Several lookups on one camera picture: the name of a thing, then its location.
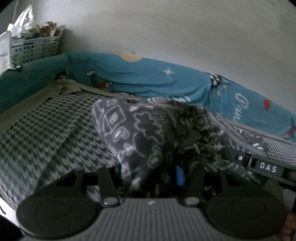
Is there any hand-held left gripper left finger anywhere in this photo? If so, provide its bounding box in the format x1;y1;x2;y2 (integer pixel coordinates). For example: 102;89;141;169
54;166;122;207

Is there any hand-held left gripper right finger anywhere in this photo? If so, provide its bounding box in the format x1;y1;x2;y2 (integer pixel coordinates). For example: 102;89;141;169
174;165;258;207

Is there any blue printed bed sheet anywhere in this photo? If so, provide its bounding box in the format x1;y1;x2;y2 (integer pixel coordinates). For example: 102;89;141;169
0;52;296;143

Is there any olive green cloth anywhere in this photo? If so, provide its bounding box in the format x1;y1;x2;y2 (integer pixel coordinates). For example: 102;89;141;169
47;79;82;95

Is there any grey patterned fleece garment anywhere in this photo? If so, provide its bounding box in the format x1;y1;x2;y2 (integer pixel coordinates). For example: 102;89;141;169
91;97;270;193

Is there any pile of crumpled packets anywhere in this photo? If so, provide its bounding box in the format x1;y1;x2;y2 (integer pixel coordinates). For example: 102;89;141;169
21;21;63;37

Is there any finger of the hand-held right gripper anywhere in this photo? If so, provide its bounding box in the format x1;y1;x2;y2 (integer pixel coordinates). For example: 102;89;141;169
221;147;253;168

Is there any houndstooth bed mat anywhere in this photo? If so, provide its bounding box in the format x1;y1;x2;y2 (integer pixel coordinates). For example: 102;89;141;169
0;86;296;212

